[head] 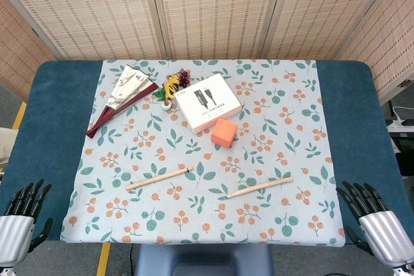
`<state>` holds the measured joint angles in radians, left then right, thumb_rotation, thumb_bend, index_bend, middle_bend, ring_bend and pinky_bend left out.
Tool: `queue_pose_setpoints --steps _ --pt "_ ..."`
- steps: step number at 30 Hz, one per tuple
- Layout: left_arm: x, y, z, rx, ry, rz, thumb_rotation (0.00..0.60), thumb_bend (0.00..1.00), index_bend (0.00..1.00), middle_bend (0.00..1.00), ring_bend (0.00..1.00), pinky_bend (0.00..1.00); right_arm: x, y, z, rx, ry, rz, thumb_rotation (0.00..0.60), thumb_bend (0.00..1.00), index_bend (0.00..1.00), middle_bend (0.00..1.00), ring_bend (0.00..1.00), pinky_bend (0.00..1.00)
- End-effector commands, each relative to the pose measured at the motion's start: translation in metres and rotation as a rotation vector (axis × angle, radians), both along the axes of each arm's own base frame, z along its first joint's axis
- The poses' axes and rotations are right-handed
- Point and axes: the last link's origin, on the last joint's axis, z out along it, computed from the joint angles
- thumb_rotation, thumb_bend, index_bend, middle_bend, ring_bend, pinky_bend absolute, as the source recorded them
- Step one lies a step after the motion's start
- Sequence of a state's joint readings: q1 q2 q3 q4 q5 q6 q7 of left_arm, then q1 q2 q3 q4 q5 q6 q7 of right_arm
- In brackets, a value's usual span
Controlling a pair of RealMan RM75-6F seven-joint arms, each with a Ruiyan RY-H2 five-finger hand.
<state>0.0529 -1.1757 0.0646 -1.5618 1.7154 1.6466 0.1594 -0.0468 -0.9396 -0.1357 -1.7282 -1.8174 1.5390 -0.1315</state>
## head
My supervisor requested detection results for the beige fabric object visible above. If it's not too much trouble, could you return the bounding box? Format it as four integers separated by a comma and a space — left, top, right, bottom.
0, 127, 19, 166

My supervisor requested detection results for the white power cable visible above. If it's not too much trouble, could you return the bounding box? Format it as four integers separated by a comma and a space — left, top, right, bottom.
391, 105, 414, 122

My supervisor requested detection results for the wooden drumstick with black ring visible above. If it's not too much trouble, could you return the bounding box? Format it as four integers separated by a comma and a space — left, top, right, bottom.
125, 166, 194, 191

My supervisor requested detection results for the floral patterned tablecloth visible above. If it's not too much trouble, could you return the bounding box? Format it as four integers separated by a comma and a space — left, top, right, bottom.
60, 59, 346, 245

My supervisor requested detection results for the folding paper fan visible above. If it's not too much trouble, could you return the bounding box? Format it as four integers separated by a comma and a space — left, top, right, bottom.
85, 65, 160, 139

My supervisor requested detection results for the white power strip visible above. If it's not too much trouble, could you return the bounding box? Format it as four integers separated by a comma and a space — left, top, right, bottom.
385, 118, 414, 133

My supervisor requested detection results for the dark red grape bunch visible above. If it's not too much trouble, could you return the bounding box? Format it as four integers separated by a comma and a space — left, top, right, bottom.
177, 69, 195, 89

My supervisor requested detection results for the woven folding screen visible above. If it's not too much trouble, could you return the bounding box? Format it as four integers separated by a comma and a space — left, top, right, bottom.
0, 0, 414, 105

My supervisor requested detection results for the plain wooden drumstick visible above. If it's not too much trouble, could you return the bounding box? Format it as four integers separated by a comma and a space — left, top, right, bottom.
226, 176, 294, 200

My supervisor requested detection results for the orange cube box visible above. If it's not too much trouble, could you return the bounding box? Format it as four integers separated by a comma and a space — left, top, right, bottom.
211, 118, 239, 150

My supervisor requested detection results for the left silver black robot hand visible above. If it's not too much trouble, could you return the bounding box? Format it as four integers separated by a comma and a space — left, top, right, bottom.
0, 178, 54, 270

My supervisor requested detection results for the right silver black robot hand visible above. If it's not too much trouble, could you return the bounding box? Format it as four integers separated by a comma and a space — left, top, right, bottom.
336, 181, 414, 268

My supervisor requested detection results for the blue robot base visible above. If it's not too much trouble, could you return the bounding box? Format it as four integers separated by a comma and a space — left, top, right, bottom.
135, 243, 273, 276

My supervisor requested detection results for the white cable product box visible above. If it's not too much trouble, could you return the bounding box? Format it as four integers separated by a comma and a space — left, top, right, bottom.
173, 73, 244, 134

